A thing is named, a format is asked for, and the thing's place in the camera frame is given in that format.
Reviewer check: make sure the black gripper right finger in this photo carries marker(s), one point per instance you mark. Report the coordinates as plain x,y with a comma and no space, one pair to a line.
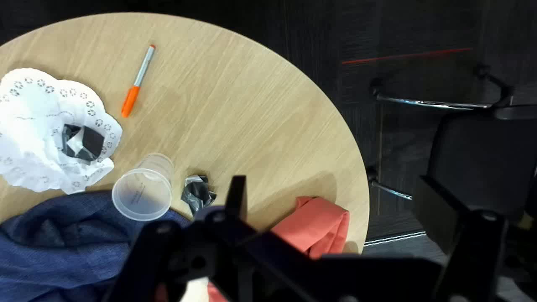
474,242

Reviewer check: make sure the black crumpled wrapper on doily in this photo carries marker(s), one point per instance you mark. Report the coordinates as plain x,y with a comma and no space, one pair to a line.
83,143

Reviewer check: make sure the dark blue cloth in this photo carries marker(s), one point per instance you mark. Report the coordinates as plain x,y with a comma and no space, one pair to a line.
67,249

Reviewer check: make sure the clear plastic cup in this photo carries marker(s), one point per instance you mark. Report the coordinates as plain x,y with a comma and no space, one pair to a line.
145,192

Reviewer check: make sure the black chair with chrome frame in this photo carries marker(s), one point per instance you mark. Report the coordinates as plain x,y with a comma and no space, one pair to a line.
484,157

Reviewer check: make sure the white lace doily cloth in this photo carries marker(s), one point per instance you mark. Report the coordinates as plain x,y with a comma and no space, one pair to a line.
35,108

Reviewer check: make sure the orange cloth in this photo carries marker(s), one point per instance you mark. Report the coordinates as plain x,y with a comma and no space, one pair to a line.
317,227

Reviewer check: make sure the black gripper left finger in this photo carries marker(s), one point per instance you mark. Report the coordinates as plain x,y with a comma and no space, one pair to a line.
243,264

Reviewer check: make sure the orange and grey marker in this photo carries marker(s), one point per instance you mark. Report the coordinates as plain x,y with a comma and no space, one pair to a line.
135,90

